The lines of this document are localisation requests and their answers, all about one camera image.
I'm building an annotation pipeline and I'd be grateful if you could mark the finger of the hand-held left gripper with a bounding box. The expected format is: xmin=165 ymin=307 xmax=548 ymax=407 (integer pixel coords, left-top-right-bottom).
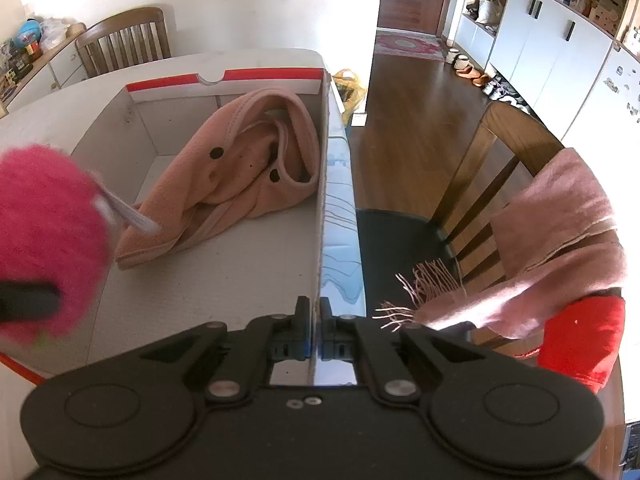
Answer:
xmin=0 ymin=281 xmax=62 ymax=323

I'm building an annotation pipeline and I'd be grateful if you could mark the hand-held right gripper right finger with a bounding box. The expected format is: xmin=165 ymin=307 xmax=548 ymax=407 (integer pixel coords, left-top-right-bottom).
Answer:
xmin=320 ymin=298 xmax=488 ymax=405

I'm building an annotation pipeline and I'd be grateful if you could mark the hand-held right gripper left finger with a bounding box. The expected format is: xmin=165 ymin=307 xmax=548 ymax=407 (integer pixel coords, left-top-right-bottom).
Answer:
xmin=140 ymin=296 xmax=311 ymax=407

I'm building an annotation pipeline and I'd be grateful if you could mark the magenta fuzzy hat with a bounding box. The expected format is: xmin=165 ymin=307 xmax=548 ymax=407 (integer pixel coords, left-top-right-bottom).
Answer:
xmin=0 ymin=144 xmax=162 ymax=348

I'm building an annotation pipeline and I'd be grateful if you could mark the red and white cardboard box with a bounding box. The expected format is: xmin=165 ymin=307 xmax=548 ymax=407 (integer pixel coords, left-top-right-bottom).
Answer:
xmin=0 ymin=67 xmax=333 ymax=386

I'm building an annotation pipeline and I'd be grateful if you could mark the white sideboard with wooden top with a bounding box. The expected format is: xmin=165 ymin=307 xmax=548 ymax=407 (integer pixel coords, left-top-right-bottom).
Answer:
xmin=0 ymin=22 xmax=91 ymax=116

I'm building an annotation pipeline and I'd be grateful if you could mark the yellow plastic bag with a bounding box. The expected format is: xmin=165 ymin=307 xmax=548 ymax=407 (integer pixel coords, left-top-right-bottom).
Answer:
xmin=331 ymin=69 xmax=368 ymax=126

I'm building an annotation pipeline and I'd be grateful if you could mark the red cloth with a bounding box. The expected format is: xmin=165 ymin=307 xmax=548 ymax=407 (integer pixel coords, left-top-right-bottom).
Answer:
xmin=515 ymin=296 xmax=627 ymax=395

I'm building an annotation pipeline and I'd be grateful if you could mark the blue globe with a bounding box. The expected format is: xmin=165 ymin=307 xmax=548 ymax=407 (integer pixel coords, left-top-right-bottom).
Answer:
xmin=15 ymin=19 xmax=42 ymax=48

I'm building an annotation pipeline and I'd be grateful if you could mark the pink fringed scarf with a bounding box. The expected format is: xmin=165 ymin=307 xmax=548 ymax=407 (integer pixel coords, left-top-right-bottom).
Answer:
xmin=375 ymin=147 xmax=628 ymax=341

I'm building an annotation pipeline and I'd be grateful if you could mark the white plastic bag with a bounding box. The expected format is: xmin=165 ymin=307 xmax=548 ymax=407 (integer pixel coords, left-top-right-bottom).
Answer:
xmin=39 ymin=16 xmax=68 ymax=51

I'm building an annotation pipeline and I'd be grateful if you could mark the wooden chair with black seat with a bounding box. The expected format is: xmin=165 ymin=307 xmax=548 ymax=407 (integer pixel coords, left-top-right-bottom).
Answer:
xmin=356 ymin=101 xmax=626 ymax=361

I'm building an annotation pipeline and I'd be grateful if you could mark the wooden slat-back chair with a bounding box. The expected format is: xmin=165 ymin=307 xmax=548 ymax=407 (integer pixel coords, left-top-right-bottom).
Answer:
xmin=75 ymin=6 xmax=173 ymax=78

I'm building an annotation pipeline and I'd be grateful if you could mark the row of shoes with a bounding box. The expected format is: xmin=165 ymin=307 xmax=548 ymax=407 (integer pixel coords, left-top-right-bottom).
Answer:
xmin=447 ymin=47 xmax=536 ymax=111

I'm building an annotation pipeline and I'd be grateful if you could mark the red patterned rug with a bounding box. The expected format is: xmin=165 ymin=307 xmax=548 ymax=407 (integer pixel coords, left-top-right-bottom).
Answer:
xmin=374 ymin=29 xmax=451 ymax=63

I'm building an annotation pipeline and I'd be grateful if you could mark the white cabinet with stickers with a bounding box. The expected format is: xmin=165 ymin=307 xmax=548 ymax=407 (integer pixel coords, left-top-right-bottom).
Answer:
xmin=562 ymin=42 xmax=640 ymax=161

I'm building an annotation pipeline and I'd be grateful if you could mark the beige tote bag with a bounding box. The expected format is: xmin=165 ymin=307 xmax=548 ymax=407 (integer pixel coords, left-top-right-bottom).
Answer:
xmin=475 ymin=0 xmax=503 ymax=26

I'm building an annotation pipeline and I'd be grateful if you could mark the white cabinet with black handles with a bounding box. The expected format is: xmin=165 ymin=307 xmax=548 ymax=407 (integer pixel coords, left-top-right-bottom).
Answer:
xmin=447 ymin=0 xmax=616 ymax=136

